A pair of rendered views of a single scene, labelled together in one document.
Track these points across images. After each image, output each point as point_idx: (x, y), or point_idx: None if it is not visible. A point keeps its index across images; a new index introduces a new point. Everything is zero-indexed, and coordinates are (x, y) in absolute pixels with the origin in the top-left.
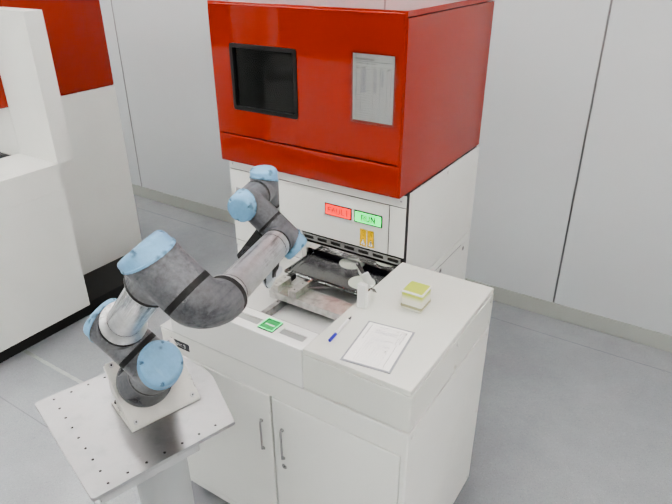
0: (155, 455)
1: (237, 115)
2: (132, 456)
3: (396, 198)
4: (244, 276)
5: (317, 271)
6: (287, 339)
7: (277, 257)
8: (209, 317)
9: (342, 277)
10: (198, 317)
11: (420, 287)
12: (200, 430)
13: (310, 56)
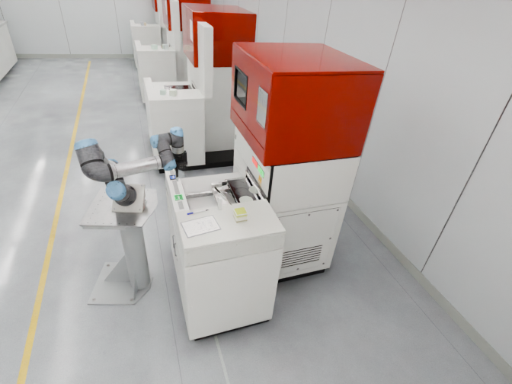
0: (107, 222)
1: (234, 100)
2: (102, 219)
3: (268, 166)
4: (119, 168)
5: (236, 186)
6: (176, 206)
7: (148, 167)
8: (90, 176)
9: (241, 193)
10: (86, 174)
11: (241, 211)
12: (129, 222)
13: (250, 81)
